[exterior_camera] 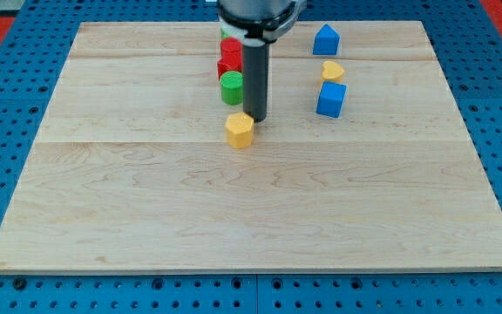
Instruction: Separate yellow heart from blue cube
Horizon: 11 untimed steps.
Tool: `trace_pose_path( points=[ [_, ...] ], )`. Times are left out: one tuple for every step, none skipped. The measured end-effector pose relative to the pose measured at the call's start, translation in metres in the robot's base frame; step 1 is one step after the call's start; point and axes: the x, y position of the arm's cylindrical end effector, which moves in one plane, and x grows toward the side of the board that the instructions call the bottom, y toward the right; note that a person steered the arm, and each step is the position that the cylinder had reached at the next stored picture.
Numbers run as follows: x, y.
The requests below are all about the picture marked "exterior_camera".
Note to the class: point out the green block behind arm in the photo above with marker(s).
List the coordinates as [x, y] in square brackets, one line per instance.
[223, 34]

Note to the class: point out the blue cube block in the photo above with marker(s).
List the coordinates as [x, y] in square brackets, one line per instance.
[331, 99]

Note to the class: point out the yellow heart block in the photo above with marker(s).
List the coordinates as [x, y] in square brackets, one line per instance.
[332, 72]

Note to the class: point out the yellow hexagon block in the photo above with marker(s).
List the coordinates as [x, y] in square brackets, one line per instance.
[239, 130]

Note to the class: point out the green cylinder block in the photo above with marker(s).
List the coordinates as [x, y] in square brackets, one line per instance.
[231, 88]

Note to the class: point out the red star block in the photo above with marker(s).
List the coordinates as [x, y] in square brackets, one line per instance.
[228, 65]

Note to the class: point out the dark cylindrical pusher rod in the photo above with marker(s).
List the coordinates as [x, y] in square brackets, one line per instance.
[255, 61]

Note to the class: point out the red cylinder block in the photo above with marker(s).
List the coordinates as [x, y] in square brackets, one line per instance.
[230, 49]

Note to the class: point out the wooden board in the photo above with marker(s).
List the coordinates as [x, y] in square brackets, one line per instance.
[130, 172]

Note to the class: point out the blue house-shaped block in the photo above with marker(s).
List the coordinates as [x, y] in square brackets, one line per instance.
[326, 41]

